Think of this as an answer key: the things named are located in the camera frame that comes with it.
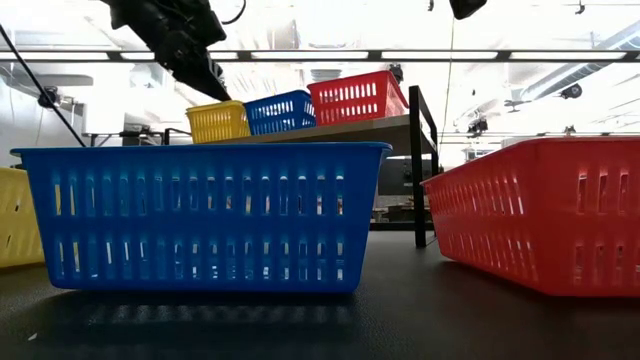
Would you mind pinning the black table mat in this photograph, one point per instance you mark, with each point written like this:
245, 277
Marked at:
450, 325

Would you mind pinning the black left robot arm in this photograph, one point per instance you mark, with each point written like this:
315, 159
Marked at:
165, 15

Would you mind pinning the red plastic slotted basket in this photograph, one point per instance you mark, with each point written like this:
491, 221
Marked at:
360, 114
550, 200

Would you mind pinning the black wall screen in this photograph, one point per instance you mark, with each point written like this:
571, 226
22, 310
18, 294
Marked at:
397, 175

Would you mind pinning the yellow plastic slotted basket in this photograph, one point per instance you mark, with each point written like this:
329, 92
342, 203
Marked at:
210, 104
220, 137
20, 225

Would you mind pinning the black ceiling spotlight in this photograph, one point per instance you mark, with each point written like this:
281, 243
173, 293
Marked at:
45, 100
571, 91
477, 126
398, 74

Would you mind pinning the blue plastic slotted basket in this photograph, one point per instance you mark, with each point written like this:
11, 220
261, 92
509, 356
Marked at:
280, 127
200, 160

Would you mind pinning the wooden shelf with black legs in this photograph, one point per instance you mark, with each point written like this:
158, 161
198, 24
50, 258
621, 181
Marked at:
419, 150

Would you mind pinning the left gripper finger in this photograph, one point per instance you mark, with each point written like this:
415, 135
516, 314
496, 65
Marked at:
205, 84

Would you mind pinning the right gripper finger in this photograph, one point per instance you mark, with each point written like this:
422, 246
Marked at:
467, 7

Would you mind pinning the black table frame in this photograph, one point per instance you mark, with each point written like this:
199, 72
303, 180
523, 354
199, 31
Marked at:
395, 226

